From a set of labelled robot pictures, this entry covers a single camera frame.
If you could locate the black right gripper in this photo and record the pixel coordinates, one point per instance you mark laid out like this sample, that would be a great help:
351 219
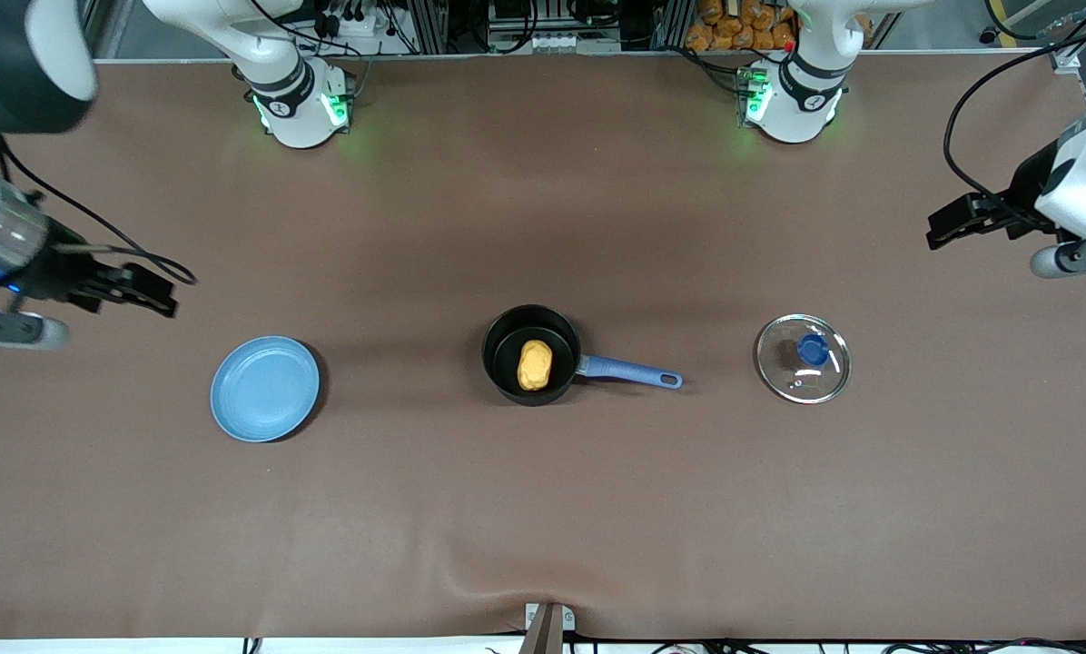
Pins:
56 275

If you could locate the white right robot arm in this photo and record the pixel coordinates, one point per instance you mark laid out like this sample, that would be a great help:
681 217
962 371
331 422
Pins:
298 104

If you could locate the aluminium frame rail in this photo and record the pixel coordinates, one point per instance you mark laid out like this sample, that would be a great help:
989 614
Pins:
1074 59
98 32

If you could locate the glass lid with blue knob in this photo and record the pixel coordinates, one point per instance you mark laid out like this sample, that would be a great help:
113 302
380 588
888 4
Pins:
784 377

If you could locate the brown table cover mat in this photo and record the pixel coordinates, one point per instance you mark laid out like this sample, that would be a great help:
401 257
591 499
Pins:
543 509

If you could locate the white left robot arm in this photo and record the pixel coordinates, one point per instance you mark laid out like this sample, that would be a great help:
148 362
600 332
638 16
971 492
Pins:
797 95

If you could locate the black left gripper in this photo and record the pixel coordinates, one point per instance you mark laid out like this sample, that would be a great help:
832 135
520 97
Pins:
1022 198

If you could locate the orange toy food pile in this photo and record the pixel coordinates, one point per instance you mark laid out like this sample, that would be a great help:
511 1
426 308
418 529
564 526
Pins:
743 23

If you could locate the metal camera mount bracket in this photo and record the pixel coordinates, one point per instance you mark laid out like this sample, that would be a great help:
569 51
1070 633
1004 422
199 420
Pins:
547 629

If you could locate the white power strip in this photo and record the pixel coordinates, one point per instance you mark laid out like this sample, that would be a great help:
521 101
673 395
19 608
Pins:
554 42

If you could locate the blue round plate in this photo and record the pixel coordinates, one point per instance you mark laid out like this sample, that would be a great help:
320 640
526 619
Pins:
266 391

